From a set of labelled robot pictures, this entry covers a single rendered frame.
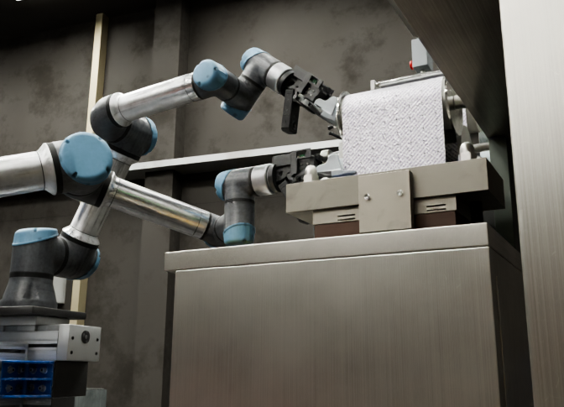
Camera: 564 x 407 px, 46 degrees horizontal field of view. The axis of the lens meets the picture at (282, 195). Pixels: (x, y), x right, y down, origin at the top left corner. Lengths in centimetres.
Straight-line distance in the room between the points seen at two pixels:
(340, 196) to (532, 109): 72
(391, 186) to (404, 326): 26
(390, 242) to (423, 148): 36
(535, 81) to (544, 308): 20
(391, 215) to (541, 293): 67
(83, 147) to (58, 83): 625
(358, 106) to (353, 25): 480
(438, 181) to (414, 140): 27
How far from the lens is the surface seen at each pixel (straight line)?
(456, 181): 123
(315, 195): 132
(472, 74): 117
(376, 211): 124
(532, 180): 61
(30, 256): 194
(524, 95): 64
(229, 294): 131
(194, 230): 170
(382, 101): 155
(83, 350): 185
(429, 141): 148
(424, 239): 116
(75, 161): 149
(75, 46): 780
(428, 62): 223
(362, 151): 153
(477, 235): 114
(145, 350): 615
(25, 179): 151
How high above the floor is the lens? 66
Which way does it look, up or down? 15 degrees up
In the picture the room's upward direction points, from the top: straight up
